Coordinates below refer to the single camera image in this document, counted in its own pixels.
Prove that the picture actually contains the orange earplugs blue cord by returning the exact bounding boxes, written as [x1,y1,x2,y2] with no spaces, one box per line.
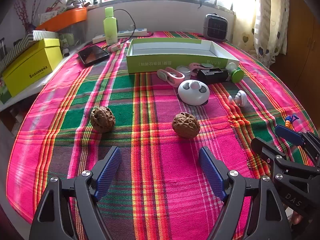
[284,114,299,131]

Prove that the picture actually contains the small white knob hook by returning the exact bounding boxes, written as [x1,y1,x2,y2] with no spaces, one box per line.
[228,90,248,107]

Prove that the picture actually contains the green white spool holder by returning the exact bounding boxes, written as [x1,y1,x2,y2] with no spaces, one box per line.
[226,62,244,83]

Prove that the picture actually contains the light brown walnut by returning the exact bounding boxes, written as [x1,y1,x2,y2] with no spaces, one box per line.
[171,112,200,139]

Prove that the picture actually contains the black rectangular device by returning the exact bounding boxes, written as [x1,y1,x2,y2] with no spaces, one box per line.
[197,68,229,85]

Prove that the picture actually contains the white panda-face round gadget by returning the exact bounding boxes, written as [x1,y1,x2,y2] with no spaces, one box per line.
[178,80,210,106]

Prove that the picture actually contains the dark brown walnut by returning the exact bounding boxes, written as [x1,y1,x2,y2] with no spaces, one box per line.
[90,106,116,133]

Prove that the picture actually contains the clear round plastic jar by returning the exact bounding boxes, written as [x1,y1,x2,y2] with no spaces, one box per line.
[176,66,191,80]

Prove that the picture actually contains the pink clip with hook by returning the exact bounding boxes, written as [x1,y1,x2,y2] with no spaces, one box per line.
[157,67,185,88]

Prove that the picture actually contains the pink clip green pad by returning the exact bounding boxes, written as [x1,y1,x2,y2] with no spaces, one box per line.
[188,62,214,76]

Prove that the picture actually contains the person's right hand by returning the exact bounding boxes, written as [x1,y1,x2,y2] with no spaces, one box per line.
[283,204,303,225]

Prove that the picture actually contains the heart patterned curtain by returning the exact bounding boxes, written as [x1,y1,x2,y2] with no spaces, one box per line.
[232,0,290,68]

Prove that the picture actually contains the pink plaid tablecloth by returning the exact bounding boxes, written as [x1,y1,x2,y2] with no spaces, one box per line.
[6,42,317,239]

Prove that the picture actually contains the grey space heater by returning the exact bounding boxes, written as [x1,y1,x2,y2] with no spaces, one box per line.
[203,14,228,42]

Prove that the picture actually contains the yellow cardboard box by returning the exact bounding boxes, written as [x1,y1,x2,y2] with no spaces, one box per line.
[2,38,63,97]

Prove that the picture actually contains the black phone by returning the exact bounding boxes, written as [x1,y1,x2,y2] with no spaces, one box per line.
[78,45,110,67]

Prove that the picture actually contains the green white cardboard tray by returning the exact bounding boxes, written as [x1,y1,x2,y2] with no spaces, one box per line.
[126,37,239,74]

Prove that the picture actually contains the striped gift box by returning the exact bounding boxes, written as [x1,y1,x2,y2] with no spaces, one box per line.
[0,30,59,73]

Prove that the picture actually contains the orange plastic tray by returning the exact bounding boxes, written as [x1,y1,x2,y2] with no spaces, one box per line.
[36,8,87,32]

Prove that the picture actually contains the white power strip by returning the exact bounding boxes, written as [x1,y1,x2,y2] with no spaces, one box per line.
[92,28,149,44]

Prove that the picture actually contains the light green plastic bottle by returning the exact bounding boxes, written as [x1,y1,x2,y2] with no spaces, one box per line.
[103,7,118,46]

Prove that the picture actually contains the red berry branches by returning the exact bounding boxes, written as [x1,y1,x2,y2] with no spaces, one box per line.
[14,0,42,34]

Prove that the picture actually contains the black charger with cable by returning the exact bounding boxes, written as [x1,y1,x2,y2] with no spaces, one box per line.
[113,8,155,46]

